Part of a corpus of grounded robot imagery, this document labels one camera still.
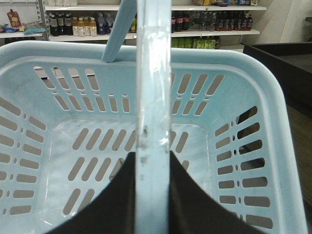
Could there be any black wooden fruit stand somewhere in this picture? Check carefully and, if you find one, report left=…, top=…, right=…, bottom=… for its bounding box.
left=243, top=42, right=312, bottom=233

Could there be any light blue plastic basket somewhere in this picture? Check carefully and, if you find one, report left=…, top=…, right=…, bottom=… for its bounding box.
left=0, top=0, right=308, bottom=234

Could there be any white store shelf unit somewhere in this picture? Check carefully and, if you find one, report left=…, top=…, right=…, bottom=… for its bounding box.
left=0, top=0, right=266, bottom=42

